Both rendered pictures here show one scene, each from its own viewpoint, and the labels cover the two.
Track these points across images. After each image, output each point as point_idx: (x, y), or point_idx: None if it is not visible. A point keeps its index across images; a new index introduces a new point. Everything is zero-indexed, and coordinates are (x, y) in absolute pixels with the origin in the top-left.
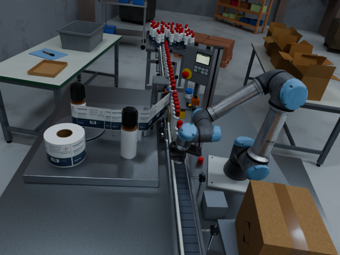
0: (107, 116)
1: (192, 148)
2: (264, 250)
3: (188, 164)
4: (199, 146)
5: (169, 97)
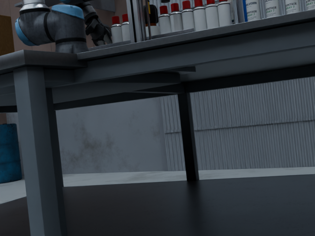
0: None
1: (88, 24)
2: None
3: (92, 47)
4: (90, 24)
5: (232, 9)
